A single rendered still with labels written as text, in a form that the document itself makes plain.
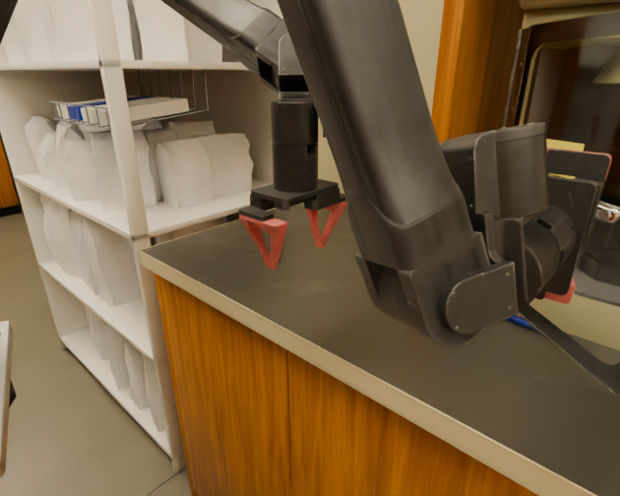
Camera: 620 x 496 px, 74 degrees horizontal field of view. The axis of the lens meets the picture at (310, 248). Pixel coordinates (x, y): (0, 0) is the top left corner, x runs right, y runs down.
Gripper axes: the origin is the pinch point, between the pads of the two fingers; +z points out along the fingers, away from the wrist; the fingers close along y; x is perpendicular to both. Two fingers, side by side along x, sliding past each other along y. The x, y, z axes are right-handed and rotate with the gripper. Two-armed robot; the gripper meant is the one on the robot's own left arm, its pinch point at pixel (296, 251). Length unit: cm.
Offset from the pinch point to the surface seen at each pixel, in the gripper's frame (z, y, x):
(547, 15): -29.7, 32.6, -17.4
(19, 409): 110, -19, 148
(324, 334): 16.4, 5.8, -0.3
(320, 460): 44.6, 5.4, -0.1
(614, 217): -9.6, 10.5, -32.6
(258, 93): -15, 75, 91
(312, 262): 16.5, 25.3, 19.3
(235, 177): 12, 55, 82
